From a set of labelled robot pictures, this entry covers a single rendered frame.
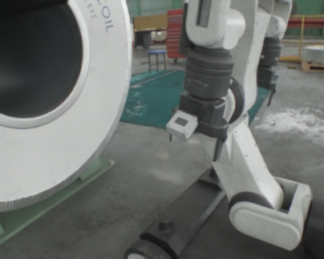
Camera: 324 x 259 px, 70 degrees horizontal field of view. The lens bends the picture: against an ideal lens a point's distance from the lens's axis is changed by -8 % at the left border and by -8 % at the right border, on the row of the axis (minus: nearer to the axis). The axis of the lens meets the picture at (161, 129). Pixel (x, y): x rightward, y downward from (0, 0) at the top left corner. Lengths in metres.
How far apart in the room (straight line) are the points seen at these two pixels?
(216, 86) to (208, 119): 0.07
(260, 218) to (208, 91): 0.41
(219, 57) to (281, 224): 0.47
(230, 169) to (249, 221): 0.16
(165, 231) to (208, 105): 0.47
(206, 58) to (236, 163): 0.37
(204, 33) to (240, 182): 0.47
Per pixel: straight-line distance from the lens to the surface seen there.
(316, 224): 0.75
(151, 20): 11.08
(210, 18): 0.41
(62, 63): 1.24
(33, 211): 1.38
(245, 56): 0.63
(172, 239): 0.80
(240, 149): 0.70
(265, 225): 0.74
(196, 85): 0.45
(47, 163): 1.08
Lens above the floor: 0.79
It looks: 22 degrees down
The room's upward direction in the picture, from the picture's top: 4 degrees counter-clockwise
